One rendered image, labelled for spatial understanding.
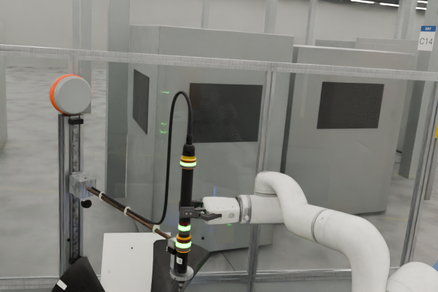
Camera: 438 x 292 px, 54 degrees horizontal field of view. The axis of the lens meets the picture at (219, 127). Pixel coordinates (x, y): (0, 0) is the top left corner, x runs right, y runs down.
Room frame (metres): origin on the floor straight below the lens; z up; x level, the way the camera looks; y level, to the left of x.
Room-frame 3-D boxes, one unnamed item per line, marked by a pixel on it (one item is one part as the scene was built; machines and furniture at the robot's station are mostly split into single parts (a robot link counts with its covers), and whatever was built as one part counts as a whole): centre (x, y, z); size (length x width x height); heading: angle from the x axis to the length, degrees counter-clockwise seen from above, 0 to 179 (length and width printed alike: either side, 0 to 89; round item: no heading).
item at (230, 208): (1.18, -0.03, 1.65); 0.11 x 0.10 x 0.07; 101
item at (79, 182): (1.60, 0.53, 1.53); 0.10 x 0.07 x 0.08; 45
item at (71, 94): (1.66, 0.59, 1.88); 0.17 x 0.15 x 0.16; 100
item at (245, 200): (1.19, -0.09, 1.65); 0.09 x 0.03 x 0.08; 11
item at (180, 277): (1.16, 0.09, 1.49); 0.09 x 0.07 x 0.10; 45
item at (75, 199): (1.63, 0.56, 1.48); 0.05 x 0.03 x 0.62; 135
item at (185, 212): (1.13, 0.06, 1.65); 0.07 x 0.03 x 0.03; 101
